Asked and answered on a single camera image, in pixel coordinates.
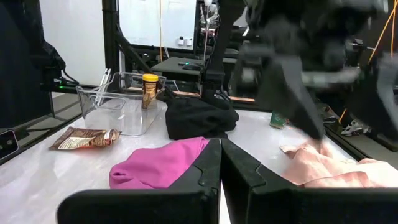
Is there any clear plastic bin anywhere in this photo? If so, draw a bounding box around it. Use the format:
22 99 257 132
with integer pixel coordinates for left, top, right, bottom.
76 72 167 137

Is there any black cloth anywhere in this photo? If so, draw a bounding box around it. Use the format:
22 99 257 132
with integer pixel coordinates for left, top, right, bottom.
165 96 240 141

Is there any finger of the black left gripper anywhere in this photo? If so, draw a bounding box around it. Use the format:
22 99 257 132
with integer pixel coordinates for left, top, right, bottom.
345 52 398 141
257 55 326 141

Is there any orange cable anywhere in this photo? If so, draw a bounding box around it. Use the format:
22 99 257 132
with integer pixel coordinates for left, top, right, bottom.
368 0 398 65

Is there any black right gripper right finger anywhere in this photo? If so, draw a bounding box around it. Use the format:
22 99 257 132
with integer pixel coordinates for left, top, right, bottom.
220 138 398 224

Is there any green and orange spice packet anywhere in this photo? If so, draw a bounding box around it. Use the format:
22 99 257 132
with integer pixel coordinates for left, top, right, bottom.
269 111 287 130

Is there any magenta cloth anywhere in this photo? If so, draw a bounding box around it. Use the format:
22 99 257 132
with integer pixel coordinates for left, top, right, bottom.
109 136 210 190

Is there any large black panel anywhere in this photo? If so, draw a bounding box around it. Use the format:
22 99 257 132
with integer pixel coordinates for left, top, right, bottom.
0 0 67 129

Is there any peach cloth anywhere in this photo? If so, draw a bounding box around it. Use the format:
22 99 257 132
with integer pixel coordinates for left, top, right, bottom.
279 139 398 189

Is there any black computer mouse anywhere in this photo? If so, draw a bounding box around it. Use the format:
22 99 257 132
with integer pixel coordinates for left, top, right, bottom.
182 62 203 72

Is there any yellow-lid spice jar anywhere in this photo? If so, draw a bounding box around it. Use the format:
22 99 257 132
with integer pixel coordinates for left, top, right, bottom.
141 73 159 110

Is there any brown white-label spice packet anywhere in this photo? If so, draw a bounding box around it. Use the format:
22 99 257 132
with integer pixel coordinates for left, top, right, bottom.
49 126 121 151

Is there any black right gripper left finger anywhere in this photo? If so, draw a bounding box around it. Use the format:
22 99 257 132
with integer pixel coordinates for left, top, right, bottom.
57 138 222 224

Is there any whiteboard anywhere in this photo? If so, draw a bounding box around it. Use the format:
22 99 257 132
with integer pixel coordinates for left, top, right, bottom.
118 0 198 50

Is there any grey desk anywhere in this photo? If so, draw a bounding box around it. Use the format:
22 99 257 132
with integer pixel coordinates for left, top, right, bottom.
150 57 206 83

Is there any black frame post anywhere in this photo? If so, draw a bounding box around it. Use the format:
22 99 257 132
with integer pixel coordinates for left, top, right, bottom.
101 0 122 75

